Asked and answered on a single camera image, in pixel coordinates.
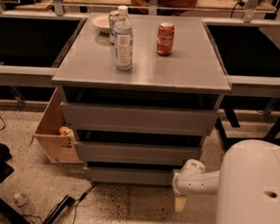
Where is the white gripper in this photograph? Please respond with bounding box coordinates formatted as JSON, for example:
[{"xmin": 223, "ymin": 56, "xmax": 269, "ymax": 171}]
[{"xmin": 172, "ymin": 159, "xmax": 220, "ymax": 213}]

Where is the grey bottom drawer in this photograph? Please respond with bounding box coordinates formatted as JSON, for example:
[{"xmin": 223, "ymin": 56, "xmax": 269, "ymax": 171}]
[{"xmin": 84, "ymin": 167, "xmax": 174, "ymax": 186}]

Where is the grey drawer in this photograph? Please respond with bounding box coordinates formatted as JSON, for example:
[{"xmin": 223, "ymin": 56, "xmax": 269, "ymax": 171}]
[
  {"xmin": 60, "ymin": 103, "xmax": 217, "ymax": 136},
  {"xmin": 84, "ymin": 167, "xmax": 174, "ymax": 186},
  {"xmin": 75, "ymin": 141, "xmax": 202, "ymax": 166}
]

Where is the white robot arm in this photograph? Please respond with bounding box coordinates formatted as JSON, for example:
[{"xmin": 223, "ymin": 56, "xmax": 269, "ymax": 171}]
[{"xmin": 172, "ymin": 139, "xmax": 280, "ymax": 224}]

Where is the grey drawer cabinet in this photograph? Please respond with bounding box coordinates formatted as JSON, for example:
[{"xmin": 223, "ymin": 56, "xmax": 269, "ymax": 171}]
[{"xmin": 53, "ymin": 15, "xmax": 231, "ymax": 185}]

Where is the grey middle drawer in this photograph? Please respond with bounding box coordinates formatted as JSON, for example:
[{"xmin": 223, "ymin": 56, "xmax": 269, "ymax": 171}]
[{"xmin": 75, "ymin": 141, "xmax": 202, "ymax": 166}]

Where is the grey top drawer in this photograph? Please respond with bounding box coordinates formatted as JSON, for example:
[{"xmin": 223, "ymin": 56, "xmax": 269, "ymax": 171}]
[{"xmin": 60, "ymin": 103, "xmax": 217, "ymax": 136}]

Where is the cardboard box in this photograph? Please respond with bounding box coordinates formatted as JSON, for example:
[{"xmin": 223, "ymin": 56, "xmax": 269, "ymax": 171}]
[{"xmin": 33, "ymin": 89, "xmax": 81, "ymax": 164}]

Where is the orange fruit in box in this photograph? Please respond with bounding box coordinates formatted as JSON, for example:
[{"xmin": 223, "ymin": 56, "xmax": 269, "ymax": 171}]
[{"xmin": 59, "ymin": 126, "xmax": 68, "ymax": 136}]

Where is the plastic bottle on floor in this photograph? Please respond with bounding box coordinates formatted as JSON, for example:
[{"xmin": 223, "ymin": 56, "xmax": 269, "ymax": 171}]
[{"xmin": 13, "ymin": 193, "xmax": 36, "ymax": 216}]

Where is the red cola can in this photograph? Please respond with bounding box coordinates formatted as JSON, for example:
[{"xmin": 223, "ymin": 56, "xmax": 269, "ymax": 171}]
[{"xmin": 156, "ymin": 22, "xmax": 175, "ymax": 56}]

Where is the clear plastic water bottle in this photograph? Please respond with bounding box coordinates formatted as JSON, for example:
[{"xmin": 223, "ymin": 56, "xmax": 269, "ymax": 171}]
[{"xmin": 114, "ymin": 6, "xmax": 133, "ymax": 71}]

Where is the white ceramic bowl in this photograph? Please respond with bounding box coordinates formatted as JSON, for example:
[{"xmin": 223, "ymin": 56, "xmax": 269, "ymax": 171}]
[{"xmin": 92, "ymin": 15, "xmax": 110, "ymax": 34}]

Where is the brown bag on table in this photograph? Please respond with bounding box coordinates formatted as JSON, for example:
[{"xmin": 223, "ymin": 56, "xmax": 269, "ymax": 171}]
[{"xmin": 131, "ymin": 0, "xmax": 198, "ymax": 16}]

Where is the black cable on floor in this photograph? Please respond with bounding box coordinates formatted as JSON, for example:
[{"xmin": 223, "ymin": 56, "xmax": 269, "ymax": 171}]
[{"xmin": 27, "ymin": 182, "xmax": 97, "ymax": 224}]

